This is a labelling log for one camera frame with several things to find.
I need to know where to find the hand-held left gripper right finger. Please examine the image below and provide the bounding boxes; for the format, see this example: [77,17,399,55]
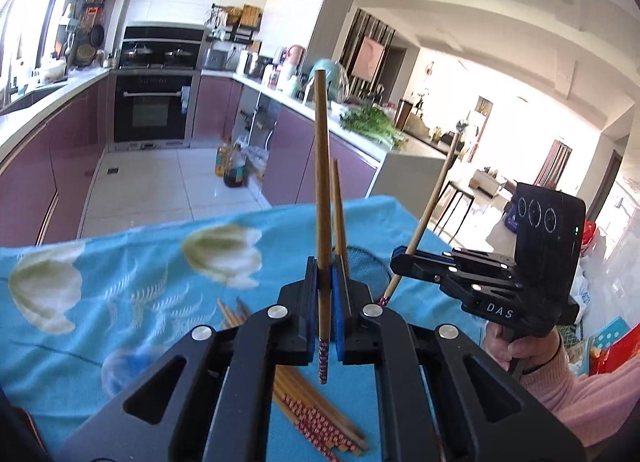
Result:
[330,252,586,462]

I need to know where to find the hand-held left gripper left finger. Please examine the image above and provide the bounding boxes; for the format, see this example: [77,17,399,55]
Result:
[60,257,321,462]

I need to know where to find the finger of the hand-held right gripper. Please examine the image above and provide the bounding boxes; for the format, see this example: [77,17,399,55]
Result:
[389,257,524,289]
[392,246,519,271]

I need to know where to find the black mesh utensil holder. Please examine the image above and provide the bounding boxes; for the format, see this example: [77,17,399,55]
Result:
[345,244,392,305]

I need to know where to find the wooden chopstick red patterned end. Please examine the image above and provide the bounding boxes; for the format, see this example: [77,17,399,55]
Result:
[378,129,463,308]
[331,158,351,268]
[312,69,333,386]

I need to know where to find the bunch of wooden chopsticks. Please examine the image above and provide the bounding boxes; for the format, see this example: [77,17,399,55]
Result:
[217,297,369,462]

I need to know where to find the person's right forearm pink sleeve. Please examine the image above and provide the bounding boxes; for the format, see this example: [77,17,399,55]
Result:
[517,337,628,449]

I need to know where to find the person's right hand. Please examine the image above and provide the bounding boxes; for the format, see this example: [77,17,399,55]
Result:
[482,322,563,378]

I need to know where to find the black bar stool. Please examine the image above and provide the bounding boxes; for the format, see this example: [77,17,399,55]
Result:
[431,178,477,239]

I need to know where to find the red patterned package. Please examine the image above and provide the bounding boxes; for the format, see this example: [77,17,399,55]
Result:
[589,316,640,379]

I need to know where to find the bunch of green vegetables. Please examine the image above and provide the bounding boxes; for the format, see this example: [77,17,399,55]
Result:
[341,106,410,149]

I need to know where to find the oil bottles on floor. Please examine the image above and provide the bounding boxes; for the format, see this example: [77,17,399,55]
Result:
[214,141,249,189]

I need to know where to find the blue floral tablecloth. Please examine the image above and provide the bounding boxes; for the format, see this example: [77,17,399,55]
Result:
[0,194,488,462]

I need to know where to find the teal food cover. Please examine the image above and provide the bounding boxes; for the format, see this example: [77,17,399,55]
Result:
[306,58,352,99]

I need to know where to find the silver cooking pot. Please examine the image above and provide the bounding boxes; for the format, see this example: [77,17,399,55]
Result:
[243,53,274,82]

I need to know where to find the black built-in oven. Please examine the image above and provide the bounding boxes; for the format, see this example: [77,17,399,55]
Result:
[113,73,195,144]

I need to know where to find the purple kitchen cabinets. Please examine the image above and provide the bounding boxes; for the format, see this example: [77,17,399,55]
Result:
[0,64,381,249]

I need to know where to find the black countertop shelf rack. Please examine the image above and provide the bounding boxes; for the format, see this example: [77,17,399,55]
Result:
[206,3,264,44]

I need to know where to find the black gas hob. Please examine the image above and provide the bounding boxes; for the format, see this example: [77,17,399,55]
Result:
[119,24,207,72]

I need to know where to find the framed wall picture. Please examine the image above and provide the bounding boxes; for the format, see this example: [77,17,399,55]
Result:
[350,36,387,84]

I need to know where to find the wall utensil rack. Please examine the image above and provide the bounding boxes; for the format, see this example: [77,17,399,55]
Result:
[62,0,107,69]

